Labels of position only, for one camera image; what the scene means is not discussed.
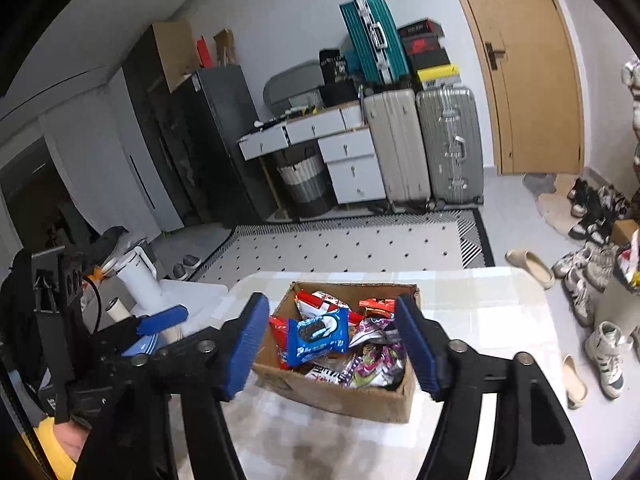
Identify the flat brown cardboard sheet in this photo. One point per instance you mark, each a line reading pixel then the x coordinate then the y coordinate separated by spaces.
pixel 175 50

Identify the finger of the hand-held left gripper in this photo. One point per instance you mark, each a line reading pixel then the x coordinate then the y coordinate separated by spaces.
pixel 165 317

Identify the tall black cabinet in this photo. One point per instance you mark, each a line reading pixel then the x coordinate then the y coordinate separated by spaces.
pixel 160 100

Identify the grey oval basin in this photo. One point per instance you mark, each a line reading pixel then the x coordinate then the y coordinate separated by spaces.
pixel 290 82

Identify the grey white laundry basket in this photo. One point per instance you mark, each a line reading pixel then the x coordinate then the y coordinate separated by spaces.
pixel 305 185

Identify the black shoe box red trim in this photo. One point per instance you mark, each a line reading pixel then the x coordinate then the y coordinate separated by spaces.
pixel 420 27

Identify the beige slipper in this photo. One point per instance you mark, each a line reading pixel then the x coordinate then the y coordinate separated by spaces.
pixel 530 265
pixel 574 380

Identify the blue plastic bowl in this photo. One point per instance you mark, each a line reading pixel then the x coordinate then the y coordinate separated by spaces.
pixel 145 347

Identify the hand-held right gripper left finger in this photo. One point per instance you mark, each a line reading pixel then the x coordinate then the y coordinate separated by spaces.
pixel 245 345

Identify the teal suitcase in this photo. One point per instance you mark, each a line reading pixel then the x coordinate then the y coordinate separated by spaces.
pixel 372 35

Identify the dark cloth bundle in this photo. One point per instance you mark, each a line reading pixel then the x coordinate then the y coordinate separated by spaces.
pixel 20 320

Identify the white wardrobe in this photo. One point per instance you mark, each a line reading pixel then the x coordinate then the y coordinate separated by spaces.
pixel 120 125

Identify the plain black shoe box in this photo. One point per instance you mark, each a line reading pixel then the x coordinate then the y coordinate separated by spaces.
pixel 430 60

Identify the pile of dark sneakers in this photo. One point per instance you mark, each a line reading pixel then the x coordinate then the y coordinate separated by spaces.
pixel 590 205

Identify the black bag white print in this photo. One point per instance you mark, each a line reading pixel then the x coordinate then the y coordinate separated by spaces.
pixel 335 67

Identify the plain black bag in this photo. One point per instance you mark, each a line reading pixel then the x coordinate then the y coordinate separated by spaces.
pixel 340 95

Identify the white curtain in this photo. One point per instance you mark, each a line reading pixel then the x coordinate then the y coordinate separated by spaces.
pixel 90 125

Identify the wooden door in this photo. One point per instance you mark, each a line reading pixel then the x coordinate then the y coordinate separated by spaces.
pixel 530 85

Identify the red narrow box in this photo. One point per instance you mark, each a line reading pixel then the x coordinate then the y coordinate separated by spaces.
pixel 205 55

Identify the small brown cardboard piece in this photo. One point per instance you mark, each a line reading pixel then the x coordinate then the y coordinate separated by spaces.
pixel 225 47

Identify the white electric kettle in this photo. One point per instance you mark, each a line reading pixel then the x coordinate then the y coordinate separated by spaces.
pixel 140 280

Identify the black shoe box red logo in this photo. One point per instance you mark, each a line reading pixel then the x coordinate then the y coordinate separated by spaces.
pixel 425 46

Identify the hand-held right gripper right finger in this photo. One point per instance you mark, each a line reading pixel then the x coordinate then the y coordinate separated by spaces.
pixel 417 345

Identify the beige suitcase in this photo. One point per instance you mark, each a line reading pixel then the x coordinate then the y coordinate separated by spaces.
pixel 397 150

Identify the grey doormat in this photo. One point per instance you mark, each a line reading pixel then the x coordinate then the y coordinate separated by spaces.
pixel 540 184

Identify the white paper cup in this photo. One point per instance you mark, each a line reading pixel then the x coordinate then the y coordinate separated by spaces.
pixel 117 310

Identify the white desk with drawers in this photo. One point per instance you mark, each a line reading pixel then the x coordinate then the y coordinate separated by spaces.
pixel 350 175

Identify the colourful purple candy bag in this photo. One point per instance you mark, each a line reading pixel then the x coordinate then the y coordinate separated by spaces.
pixel 372 365

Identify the dark grey refrigerator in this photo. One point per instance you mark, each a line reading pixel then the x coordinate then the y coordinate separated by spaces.
pixel 220 150

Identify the brown cardboard box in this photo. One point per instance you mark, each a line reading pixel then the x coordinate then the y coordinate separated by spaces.
pixel 340 400

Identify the cluster of white grey sneakers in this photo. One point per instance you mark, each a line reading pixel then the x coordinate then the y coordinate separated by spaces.
pixel 580 280

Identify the person's left hand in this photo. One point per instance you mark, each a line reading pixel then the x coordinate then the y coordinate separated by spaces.
pixel 70 442

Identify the beige round rug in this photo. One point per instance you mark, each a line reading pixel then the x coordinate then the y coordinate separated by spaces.
pixel 555 210

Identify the yellow shoe box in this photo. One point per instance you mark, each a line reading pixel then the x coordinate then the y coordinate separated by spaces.
pixel 437 72

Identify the grey slipper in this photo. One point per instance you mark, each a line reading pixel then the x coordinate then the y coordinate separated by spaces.
pixel 180 271
pixel 192 261

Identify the white red snack bag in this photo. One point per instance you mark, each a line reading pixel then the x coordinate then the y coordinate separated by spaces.
pixel 325 301

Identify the blue cookie packet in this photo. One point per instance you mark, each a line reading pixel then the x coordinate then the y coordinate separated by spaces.
pixel 320 335

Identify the white green high-top sneaker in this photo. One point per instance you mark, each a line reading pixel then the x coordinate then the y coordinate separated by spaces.
pixel 607 360

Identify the silver suitcase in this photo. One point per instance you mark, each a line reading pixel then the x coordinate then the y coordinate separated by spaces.
pixel 450 145

